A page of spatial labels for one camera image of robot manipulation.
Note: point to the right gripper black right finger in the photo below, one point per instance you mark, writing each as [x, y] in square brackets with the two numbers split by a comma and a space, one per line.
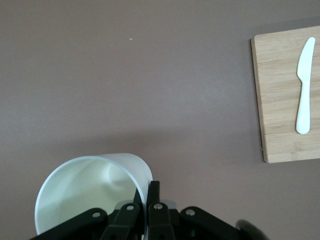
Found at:
[162, 225]

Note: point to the brown table cover mat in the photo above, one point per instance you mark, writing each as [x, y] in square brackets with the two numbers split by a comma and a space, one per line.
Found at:
[125, 75]

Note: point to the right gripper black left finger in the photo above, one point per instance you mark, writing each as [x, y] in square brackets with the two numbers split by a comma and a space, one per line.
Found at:
[120, 225]

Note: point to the white plastic knife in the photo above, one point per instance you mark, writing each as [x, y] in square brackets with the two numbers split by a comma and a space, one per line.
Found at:
[304, 82]

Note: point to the bamboo cutting board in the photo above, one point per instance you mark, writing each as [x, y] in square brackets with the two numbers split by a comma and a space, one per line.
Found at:
[277, 100]

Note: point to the white plastic cup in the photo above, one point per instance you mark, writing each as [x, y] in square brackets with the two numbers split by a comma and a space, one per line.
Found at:
[82, 185]

